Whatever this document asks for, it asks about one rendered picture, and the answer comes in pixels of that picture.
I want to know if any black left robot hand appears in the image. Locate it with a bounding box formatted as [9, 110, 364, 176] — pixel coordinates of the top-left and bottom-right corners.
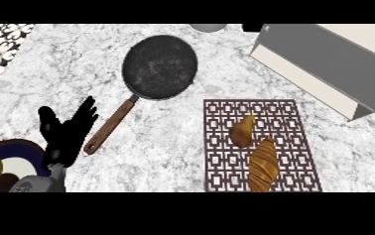
[37, 95, 99, 169]

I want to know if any golden brown croissant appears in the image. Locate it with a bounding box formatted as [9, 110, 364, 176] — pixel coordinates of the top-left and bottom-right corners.
[246, 137, 280, 193]

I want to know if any brown patterned placemat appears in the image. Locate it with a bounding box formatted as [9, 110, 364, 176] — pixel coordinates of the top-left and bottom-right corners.
[202, 98, 323, 193]

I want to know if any grey tiered shelf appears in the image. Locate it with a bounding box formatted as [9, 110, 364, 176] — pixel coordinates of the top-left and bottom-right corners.
[249, 23, 375, 123]

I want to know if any dark blue white plate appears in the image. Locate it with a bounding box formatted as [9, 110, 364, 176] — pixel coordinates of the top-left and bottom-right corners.
[0, 138, 53, 193]

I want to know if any black white patterned cloth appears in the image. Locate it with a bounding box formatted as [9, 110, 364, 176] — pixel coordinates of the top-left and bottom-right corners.
[0, 23, 37, 68]

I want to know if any brown potato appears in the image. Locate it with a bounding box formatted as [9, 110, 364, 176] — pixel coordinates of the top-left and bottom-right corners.
[229, 114, 257, 149]

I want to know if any grey round object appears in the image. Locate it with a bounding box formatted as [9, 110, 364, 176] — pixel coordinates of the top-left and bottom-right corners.
[189, 23, 229, 34]

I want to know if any black object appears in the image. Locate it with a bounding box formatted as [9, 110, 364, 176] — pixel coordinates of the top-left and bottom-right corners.
[242, 23, 265, 33]

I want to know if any black frying pan wooden handle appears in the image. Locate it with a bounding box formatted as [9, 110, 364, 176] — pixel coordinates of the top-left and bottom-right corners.
[82, 34, 199, 156]

